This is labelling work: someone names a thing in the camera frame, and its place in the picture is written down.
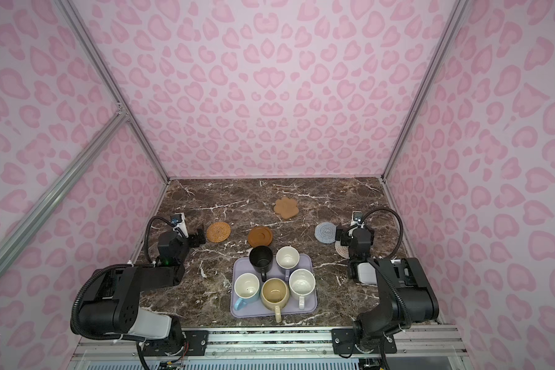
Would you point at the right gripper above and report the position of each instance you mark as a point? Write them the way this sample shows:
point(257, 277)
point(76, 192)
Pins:
point(345, 236)

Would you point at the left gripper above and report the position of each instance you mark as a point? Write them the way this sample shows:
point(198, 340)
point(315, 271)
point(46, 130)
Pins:
point(194, 238)

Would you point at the beige speckled woven coaster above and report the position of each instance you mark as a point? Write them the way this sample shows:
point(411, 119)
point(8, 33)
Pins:
point(341, 250)

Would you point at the blue-grey woven round coaster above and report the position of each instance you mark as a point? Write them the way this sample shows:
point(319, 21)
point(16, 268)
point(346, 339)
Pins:
point(325, 233)

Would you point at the woven rattan round coaster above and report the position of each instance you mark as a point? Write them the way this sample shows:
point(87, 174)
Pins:
point(218, 232)

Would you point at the white mug lavender outside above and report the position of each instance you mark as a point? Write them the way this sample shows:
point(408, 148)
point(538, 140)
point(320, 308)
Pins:
point(287, 259)

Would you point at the cork paw-shaped coaster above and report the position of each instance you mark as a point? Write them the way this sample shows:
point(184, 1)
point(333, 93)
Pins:
point(286, 208)

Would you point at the brown wooden round coaster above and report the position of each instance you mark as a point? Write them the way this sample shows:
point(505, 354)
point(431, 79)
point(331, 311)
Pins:
point(260, 236)

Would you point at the black mug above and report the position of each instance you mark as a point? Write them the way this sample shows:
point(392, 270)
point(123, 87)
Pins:
point(261, 259)

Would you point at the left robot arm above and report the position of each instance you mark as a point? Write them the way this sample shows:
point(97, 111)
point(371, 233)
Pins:
point(107, 307)

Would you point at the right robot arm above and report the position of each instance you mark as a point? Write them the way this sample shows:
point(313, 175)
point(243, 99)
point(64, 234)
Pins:
point(405, 294)

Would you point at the lavender serving tray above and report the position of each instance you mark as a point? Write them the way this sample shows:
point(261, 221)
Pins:
point(263, 306)

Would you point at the yellow beige mug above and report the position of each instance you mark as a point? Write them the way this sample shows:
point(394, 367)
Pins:
point(275, 295)

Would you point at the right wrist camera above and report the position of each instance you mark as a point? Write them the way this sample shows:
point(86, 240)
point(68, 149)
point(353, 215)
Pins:
point(356, 219)

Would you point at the white mug blue handle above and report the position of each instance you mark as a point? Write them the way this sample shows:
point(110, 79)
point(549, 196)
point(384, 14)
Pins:
point(247, 289)

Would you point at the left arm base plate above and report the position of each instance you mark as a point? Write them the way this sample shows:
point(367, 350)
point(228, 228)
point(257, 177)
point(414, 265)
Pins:
point(187, 343)

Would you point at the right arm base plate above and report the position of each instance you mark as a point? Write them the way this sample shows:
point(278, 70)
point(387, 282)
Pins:
point(345, 343)

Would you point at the aluminium front rail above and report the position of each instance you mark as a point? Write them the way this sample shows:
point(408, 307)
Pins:
point(420, 347)

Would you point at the aluminium frame diagonal beam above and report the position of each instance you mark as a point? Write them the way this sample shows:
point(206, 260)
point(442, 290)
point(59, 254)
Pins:
point(15, 241)

